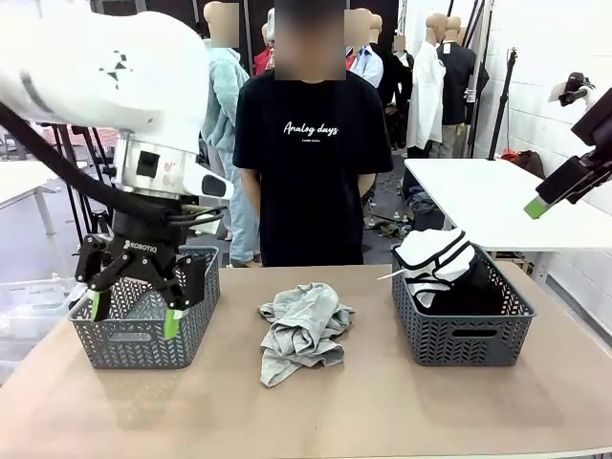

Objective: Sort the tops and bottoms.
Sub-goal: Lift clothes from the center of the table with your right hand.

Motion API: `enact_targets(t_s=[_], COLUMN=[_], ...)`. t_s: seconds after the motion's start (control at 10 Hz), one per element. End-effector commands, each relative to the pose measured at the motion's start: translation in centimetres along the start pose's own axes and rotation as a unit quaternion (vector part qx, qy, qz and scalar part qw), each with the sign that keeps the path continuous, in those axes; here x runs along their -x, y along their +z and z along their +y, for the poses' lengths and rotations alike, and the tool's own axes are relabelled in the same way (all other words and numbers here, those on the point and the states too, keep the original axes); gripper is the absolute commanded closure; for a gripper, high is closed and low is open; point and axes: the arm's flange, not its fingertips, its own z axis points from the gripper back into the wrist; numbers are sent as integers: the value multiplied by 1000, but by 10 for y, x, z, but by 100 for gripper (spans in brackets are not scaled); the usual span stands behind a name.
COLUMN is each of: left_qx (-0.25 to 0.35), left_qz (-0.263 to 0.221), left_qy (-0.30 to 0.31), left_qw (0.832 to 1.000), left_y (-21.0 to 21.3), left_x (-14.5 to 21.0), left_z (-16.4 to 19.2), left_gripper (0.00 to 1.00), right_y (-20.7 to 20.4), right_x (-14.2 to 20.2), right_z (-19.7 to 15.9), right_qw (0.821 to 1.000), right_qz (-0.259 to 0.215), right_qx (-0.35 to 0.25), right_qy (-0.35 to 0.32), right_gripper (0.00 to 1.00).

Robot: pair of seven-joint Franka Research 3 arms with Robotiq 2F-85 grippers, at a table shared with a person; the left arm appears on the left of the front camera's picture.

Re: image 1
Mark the clear plastic storage bin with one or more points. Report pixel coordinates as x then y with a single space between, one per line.
33 306

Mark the mannequin in light blue fleece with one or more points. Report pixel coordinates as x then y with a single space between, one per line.
229 95

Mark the dark brown bag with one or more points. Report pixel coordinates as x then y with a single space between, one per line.
531 165

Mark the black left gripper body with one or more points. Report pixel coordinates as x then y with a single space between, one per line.
143 234

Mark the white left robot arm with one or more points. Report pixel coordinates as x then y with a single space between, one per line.
95 72

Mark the grey woven plastic basket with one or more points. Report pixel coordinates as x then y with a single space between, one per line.
143 349
468 344

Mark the white table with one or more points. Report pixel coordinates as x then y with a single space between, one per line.
478 201
19 177

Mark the mannequin in black shirt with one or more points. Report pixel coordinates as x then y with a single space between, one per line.
456 81

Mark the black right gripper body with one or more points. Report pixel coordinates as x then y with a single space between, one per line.
600 122

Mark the grey folded stand pole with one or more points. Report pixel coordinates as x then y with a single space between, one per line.
479 57

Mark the red checked tablecloth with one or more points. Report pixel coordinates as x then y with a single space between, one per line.
102 136

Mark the white garment with black trim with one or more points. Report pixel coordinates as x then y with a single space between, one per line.
430 253

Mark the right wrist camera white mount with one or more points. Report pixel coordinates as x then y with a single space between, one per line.
574 88

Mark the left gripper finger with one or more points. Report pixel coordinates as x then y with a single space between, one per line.
98 268
191 282

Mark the person in black t-shirt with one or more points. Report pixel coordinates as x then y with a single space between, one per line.
311 191

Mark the mannequin in blue white shirt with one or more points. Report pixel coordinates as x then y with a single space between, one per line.
365 62

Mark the black light stand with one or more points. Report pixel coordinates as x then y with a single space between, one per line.
507 81

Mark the grey garment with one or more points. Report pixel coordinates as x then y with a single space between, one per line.
301 334

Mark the person's right forearm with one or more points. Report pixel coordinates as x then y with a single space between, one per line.
248 191

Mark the person's left forearm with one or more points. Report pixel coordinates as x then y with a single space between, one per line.
365 184

